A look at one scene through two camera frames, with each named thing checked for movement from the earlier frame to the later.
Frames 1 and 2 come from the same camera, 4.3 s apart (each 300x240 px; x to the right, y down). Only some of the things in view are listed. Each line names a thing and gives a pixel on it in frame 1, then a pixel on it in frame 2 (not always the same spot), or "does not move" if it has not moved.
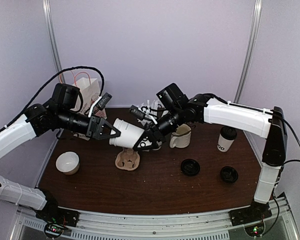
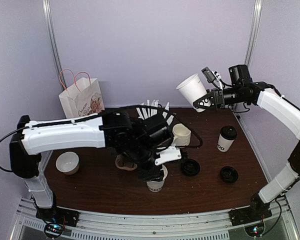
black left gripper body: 93,125 -> 145,174
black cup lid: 190,167 does not move
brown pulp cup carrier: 128,159 does not move
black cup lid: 229,174 does not move
